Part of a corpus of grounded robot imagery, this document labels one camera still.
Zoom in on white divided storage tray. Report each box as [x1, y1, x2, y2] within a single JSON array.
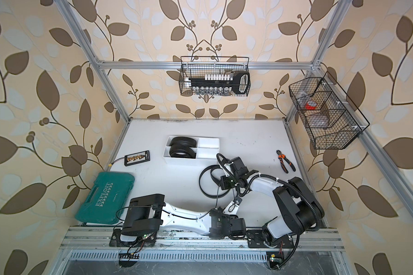
[[163, 136, 220, 167]]

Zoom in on black belt front loop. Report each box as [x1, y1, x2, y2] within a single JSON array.
[[169, 144, 196, 159]]

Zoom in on black belt long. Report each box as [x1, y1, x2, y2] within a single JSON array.
[[169, 136, 197, 148]]

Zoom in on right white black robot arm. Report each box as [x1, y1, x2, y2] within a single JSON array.
[[216, 154, 325, 243]]

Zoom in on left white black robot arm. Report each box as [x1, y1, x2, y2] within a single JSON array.
[[120, 194, 247, 242]]

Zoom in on orange black pliers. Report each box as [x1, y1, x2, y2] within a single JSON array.
[[276, 150, 297, 174]]

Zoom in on red item in basket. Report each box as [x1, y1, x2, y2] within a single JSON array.
[[305, 100, 318, 111]]

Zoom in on black bit holder box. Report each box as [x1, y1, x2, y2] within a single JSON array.
[[124, 150, 150, 167]]

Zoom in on green plastic tool case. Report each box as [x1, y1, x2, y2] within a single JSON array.
[[75, 171, 135, 225]]

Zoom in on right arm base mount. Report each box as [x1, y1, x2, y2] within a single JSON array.
[[246, 229, 294, 249]]

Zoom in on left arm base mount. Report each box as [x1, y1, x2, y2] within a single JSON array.
[[109, 228, 158, 247]]

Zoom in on aluminium front rail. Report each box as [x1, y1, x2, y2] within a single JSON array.
[[60, 226, 345, 252]]

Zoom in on black socket set rail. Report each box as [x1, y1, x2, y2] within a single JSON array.
[[184, 71, 251, 96]]

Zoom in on back wire basket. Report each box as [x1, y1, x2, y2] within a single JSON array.
[[179, 55, 251, 97]]

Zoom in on wire basket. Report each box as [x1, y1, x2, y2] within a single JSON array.
[[289, 72, 370, 150], [179, 55, 251, 97]]

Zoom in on right wire basket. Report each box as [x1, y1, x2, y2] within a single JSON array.
[[289, 72, 370, 150]]

